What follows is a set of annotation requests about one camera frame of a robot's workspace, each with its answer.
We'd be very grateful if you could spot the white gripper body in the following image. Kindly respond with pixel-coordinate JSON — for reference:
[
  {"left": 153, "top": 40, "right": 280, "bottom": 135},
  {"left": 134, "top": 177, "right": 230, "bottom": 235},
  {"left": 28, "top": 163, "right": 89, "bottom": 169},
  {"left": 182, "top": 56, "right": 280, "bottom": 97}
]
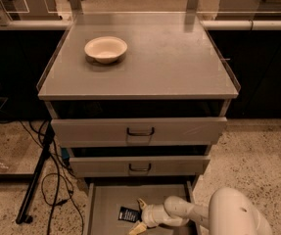
[{"left": 141, "top": 204, "right": 169, "bottom": 228}]

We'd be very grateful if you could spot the dark blue rxbar wrapper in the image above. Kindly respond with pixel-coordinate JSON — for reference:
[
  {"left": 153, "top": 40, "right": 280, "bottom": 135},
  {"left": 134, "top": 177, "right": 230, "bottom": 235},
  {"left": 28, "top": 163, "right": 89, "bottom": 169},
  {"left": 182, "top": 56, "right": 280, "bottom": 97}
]
[{"left": 118, "top": 207, "right": 141, "bottom": 223}]

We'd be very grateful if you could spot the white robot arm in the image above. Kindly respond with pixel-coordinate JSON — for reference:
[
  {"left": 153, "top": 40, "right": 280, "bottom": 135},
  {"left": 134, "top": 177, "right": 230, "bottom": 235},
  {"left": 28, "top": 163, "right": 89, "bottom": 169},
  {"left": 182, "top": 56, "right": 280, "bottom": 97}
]
[{"left": 128, "top": 187, "right": 273, "bottom": 235}]

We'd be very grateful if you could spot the bottom grey open drawer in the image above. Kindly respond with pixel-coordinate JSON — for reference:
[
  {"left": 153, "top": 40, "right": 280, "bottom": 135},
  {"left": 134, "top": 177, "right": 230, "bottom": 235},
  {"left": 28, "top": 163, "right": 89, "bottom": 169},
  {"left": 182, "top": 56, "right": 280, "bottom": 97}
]
[{"left": 84, "top": 176, "right": 194, "bottom": 235}]

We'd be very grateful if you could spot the middle grey drawer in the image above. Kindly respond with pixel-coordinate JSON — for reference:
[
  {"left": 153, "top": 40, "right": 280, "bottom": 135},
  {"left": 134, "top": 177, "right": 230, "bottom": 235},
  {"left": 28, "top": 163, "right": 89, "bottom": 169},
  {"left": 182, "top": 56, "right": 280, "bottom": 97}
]
[{"left": 70, "top": 156, "right": 210, "bottom": 177}]

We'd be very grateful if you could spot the top grey drawer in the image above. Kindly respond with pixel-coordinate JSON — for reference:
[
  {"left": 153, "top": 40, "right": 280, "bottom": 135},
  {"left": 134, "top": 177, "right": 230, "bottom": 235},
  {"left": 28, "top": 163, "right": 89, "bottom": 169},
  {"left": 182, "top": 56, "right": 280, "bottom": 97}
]
[{"left": 51, "top": 117, "right": 227, "bottom": 148}]

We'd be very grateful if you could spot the grey drawer cabinet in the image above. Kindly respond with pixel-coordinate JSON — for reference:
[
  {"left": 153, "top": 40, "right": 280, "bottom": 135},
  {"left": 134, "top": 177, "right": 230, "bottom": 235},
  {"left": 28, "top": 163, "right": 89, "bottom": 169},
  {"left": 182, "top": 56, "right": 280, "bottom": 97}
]
[{"left": 36, "top": 12, "right": 241, "bottom": 235}]

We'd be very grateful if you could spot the black tripod leg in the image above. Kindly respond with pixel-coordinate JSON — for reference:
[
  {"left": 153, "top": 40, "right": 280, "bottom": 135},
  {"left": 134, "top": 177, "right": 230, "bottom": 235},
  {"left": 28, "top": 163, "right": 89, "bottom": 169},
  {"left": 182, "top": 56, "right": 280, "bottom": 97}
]
[{"left": 16, "top": 124, "right": 54, "bottom": 224}]

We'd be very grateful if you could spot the white paper bowl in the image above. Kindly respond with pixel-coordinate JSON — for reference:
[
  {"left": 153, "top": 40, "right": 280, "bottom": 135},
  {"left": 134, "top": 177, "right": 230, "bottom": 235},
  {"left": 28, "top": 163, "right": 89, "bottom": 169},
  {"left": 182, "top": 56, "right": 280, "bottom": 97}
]
[{"left": 84, "top": 36, "right": 127, "bottom": 65}]

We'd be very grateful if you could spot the black floor cable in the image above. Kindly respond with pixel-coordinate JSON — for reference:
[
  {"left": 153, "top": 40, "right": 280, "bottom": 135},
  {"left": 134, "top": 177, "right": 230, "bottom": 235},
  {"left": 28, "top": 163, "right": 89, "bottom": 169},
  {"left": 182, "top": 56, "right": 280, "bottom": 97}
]
[{"left": 19, "top": 119, "right": 85, "bottom": 235}]

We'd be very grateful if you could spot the white horizontal rail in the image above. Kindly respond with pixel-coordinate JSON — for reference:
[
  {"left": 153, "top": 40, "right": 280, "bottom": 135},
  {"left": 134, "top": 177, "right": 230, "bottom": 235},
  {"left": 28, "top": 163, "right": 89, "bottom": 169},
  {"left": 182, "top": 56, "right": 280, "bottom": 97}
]
[{"left": 0, "top": 21, "right": 281, "bottom": 30}]

